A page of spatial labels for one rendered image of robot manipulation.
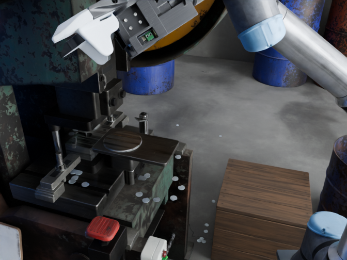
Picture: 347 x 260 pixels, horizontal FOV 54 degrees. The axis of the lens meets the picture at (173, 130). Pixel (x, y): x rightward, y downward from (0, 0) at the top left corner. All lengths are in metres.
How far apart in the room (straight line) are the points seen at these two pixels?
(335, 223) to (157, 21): 0.79
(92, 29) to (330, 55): 0.49
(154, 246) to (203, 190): 1.18
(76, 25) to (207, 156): 2.06
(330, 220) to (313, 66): 0.49
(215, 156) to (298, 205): 0.97
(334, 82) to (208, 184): 1.50
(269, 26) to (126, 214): 0.69
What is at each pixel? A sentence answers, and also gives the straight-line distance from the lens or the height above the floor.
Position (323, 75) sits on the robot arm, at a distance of 0.77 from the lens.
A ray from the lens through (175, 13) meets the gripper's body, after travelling 0.51.
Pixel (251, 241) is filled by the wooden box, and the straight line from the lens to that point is 1.62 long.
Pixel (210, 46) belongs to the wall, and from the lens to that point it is 4.39.
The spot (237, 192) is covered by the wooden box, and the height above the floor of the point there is 0.35.
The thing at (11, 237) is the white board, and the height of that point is 0.55.
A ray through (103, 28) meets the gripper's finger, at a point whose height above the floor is 1.26.
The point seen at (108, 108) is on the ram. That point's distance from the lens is 1.01.
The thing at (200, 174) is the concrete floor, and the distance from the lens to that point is 2.25.
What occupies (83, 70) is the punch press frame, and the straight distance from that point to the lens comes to 0.83.
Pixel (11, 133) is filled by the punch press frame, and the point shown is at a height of 0.83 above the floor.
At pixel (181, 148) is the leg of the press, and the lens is 1.32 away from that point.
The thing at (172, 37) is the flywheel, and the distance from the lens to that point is 1.27.
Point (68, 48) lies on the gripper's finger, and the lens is 0.57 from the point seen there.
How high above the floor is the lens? 1.37
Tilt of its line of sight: 30 degrees down
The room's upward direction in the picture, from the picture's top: 1 degrees clockwise
